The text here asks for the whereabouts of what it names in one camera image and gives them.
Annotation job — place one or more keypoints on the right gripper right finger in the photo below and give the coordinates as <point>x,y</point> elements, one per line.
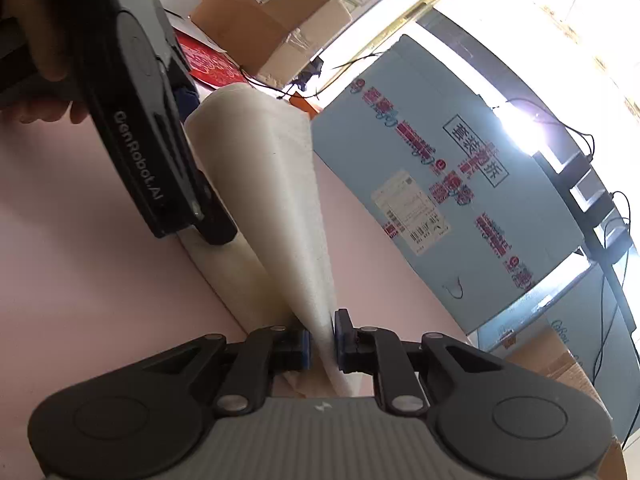
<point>381,354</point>

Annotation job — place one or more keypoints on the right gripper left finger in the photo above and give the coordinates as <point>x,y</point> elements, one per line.
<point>251,366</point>

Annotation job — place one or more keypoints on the left hand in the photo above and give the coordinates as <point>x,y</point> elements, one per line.
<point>46,47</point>

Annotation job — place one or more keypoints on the red paper-cut decoration sheet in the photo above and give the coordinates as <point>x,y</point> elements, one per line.
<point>207,65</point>

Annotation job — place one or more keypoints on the closed brown cardboard box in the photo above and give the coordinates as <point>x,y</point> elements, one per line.
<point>272,40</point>

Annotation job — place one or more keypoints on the open brown cardboard box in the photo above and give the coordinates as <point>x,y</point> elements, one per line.
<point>547,355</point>

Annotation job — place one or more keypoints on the orange flat box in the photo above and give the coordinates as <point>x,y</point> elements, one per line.
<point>298,101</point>

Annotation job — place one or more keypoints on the large light blue carton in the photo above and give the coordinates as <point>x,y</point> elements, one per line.
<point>475,217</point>

